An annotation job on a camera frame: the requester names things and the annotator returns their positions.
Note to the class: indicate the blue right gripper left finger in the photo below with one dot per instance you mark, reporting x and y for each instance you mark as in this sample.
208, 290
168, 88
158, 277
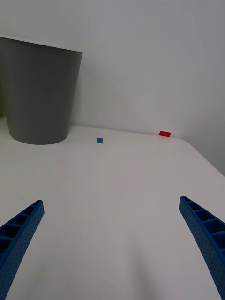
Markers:
18, 239

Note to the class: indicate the grey plastic bin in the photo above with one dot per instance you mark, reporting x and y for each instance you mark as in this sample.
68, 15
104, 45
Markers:
39, 93

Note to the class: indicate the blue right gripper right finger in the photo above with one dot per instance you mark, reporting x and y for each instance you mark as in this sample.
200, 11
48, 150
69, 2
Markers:
206, 236

